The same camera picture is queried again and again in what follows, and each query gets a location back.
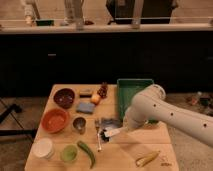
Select white black dish brush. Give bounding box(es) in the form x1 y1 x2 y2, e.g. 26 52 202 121
99 127 127 142

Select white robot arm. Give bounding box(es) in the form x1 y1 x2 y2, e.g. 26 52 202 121
124 84 213 147

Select dark purple bowl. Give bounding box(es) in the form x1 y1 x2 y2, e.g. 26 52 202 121
53 88 75 109

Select orange bowl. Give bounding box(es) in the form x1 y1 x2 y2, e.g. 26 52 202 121
41 108 70 133

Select light green small bowl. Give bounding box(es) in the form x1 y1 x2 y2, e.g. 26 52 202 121
60 145 78 163

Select yellow orange fruit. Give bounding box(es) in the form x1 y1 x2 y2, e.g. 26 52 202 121
91 94 101 105

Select green plastic tray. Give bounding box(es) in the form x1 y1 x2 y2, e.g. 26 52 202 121
117 78 154 120

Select brown black block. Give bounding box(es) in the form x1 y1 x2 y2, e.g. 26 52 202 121
79 89 93 98

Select blue sponge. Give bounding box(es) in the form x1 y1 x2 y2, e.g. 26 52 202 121
76 102 95 114

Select grey blue cloth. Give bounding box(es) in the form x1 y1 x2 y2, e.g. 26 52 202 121
100 117 122 143

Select metal fork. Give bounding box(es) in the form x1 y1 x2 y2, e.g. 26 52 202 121
95 119 102 152

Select small metal cup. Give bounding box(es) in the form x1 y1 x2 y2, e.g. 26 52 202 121
73 117 86 134

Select green chili pepper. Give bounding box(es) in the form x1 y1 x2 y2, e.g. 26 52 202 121
77 141 96 168

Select white round container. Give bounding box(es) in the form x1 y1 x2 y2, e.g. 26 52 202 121
32 138 54 159

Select green box on counter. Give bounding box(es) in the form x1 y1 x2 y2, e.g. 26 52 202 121
36 20 54 26

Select black stand legs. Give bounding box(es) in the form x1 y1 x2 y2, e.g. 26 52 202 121
0 98 38 137

